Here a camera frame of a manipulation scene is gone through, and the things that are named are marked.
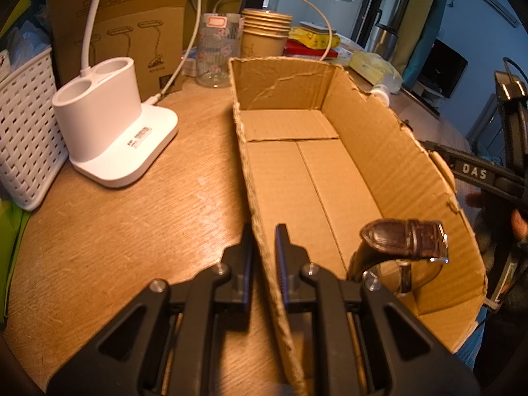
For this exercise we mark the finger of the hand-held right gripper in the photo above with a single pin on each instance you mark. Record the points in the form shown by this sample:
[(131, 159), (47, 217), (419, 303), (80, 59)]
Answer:
[(435, 147)]

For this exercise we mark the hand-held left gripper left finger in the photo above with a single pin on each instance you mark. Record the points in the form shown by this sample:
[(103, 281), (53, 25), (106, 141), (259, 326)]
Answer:
[(247, 272)]

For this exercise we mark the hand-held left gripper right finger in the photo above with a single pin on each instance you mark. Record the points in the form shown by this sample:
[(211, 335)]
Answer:
[(282, 264)]

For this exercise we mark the brown cardboard box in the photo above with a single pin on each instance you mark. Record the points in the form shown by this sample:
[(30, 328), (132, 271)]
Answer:
[(288, 173)]

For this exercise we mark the person's right hand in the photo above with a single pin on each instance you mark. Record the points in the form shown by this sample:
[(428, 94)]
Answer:
[(519, 222)]

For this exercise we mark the white pill bottle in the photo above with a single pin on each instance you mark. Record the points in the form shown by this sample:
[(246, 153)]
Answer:
[(381, 90)]

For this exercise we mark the black television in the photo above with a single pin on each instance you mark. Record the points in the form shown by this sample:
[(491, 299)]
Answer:
[(443, 66)]

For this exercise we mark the stainless steel thermos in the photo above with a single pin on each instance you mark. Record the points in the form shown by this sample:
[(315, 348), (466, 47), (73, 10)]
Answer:
[(383, 41)]

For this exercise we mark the white paper packet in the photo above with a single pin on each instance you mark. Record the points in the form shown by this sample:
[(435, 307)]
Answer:
[(350, 47)]

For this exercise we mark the yellow wet wipes packet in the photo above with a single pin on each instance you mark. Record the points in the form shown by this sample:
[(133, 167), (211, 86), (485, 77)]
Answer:
[(313, 39)]

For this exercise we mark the red book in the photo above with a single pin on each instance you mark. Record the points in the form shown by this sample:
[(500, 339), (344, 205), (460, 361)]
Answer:
[(297, 48)]

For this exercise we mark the stack of paper cups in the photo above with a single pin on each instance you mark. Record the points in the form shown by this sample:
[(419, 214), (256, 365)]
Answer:
[(264, 37)]

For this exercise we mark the white desk lamp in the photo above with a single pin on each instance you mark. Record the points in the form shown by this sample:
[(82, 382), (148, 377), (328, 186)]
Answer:
[(103, 103)]

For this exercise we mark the patterned clear glass jar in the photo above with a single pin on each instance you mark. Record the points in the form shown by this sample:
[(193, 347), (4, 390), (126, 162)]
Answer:
[(214, 49)]

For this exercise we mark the green plastic bottle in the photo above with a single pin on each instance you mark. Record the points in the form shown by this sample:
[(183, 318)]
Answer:
[(10, 247)]

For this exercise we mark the white woven plastic basket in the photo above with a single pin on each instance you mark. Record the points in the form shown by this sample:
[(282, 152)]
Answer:
[(24, 132)]

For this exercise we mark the printed brown lamp carton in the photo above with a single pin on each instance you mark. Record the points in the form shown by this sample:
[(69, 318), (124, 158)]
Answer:
[(123, 12)]

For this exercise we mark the crumpled clear plastic bag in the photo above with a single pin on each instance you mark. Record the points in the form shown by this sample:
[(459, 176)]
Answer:
[(24, 41)]

